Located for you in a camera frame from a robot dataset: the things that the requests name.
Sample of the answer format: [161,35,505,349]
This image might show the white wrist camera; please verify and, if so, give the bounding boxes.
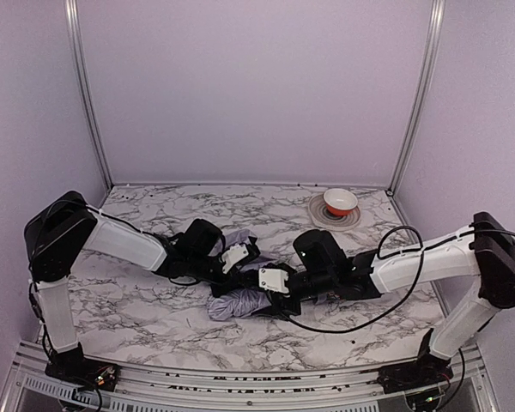
[257,268,290,295]
[221,244,249,274]

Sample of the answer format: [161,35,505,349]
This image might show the left aluminium frame post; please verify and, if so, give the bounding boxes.
[64,0,113,192]

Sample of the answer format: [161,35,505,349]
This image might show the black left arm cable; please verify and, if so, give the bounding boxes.
[167,274,203,288]

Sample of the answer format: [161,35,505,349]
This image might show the grey swirl plate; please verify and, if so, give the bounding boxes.
[307,194,361,232]

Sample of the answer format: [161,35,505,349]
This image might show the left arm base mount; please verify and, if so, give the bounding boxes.
[45,359,120,391]

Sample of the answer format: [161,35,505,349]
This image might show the orange white bowl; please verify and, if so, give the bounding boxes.
[323,188,358,217]

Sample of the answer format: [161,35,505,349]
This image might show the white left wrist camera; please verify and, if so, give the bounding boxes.
[221,244,249,274]

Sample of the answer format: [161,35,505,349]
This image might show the right aluminium frame post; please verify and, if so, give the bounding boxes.
[388,0,445,197]

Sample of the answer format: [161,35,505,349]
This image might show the aluminium frame post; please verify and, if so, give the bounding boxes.
[388,0,445,197]
[64,0,113,192]

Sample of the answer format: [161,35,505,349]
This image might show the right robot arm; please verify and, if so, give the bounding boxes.
[247,212,515,393]

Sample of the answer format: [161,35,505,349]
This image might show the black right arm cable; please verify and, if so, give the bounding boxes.
[282,225,515,335]

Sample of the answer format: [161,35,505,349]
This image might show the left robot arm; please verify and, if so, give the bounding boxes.
[23,191,260,387]

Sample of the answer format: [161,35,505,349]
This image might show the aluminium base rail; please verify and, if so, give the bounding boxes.
[0,342,500,411]

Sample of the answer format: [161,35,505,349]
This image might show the lilac folding umbrella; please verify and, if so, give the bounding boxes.
[207,229,276,322]

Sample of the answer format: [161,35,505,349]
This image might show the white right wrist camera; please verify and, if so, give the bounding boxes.
[257,268,290,295]

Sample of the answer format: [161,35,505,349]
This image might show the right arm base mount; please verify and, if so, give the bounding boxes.
[377,360,454,394]

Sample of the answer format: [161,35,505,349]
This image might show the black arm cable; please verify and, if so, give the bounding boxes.
[282,225,515,335]
[167,274,203,288]

